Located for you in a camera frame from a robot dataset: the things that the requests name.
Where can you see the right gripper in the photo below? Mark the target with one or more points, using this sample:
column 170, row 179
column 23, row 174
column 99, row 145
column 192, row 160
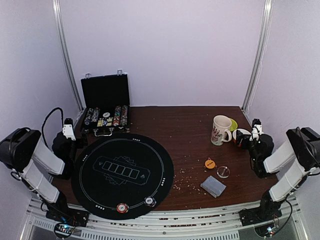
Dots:
column 243, row 139

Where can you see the orange big blind button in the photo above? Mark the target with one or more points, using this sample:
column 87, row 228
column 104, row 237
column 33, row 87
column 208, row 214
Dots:
column 209, row 164

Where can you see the red poker chip stack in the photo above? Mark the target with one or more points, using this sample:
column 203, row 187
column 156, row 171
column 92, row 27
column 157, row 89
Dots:
column 122, row 208

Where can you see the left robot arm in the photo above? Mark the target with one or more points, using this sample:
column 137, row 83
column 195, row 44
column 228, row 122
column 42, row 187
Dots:
column 25, row 149

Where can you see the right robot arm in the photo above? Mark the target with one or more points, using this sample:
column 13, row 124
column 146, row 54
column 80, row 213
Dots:
column 299, row 155

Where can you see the orange white small bowl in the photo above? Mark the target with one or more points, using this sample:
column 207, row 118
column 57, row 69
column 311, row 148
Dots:
column 238, row 136

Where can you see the lime green small bowl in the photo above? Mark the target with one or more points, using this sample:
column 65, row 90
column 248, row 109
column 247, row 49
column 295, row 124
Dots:
column 234, row 125

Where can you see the white floral ceramic mug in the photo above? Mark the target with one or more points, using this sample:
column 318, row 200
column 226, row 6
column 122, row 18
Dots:
column 221, row 133

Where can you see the white dealer button in case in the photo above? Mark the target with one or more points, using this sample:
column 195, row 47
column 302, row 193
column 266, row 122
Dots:
column 106, row 114

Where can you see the black round poker mat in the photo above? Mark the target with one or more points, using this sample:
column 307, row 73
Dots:
column 122, row 168

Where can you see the black poker chip case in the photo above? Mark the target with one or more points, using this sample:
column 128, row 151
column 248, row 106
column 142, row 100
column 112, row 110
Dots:
column 106, row 93

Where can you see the grey ridged card holder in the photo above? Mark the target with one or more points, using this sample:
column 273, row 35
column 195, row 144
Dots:
column 213, row 186

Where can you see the black white poker chip stack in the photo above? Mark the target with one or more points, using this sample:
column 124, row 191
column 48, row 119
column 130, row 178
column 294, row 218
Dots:
column 150, row 201

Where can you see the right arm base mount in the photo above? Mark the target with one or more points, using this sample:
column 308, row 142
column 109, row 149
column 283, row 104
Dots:
column 255, row 216

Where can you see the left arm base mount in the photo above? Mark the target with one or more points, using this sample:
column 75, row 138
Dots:
column 74, row 217

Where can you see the right aluminium frame post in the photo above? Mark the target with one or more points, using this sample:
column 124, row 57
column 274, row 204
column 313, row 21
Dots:
column 257, row 64

